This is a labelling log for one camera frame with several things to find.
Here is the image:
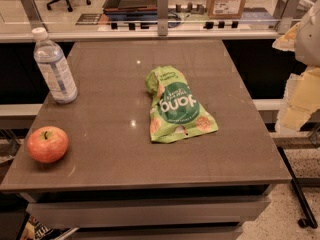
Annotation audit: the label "red apple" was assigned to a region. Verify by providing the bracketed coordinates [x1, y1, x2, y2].
[27, 126, 69, 163]

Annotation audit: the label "clear plastic water bottle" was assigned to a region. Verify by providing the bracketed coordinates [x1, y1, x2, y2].
[32, 27, 78, 104]

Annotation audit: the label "left metal railing post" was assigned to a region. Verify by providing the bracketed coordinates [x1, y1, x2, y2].
[20, 0, 47, 29]

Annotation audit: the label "green snack bag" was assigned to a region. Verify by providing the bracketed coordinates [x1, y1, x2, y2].
[145, 66, 218, 143]

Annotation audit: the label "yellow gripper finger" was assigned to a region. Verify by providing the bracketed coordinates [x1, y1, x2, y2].
[272, 23, 300, 52]
[275, 66, 320, 135]

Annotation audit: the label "grey table drawer unit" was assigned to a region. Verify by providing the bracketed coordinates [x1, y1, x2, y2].
[27, 195, 270, 240]

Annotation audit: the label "magazine on floor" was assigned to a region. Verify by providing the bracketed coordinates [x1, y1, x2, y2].
[17, 215, 63, 240]

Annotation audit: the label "centre metal railing post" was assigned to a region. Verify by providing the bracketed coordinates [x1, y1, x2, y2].
[157, 0, 168, 36]

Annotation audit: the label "metal railing post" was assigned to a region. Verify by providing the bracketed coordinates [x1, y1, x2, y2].
[157, 0, 168, 36]
[276, 0, 300, 34]
[20, 0, 47, 29]

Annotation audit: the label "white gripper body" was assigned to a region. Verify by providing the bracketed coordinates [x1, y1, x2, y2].
[295, 0, 320, 66]

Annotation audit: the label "black floor stand bar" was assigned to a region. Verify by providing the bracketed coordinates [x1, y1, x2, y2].
[278, 147, 318, 229]

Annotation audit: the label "cardboard box with label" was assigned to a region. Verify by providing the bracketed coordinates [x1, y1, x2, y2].
[206, 0, 246, 19]

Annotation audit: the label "right metal railing post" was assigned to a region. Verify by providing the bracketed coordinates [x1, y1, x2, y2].
[276, 0, 300, 34]

